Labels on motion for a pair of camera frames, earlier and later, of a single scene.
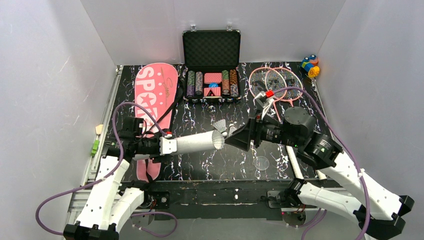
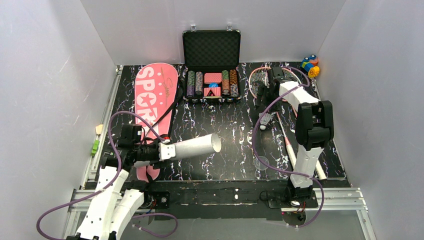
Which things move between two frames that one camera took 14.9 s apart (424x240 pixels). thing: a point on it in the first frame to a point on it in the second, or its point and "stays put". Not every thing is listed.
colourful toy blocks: x=310 y=64 stays put
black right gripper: x=257 y=132 to x=266 y=89
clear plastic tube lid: x=261 y=163 stays put
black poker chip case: x=211 y=64 stays put
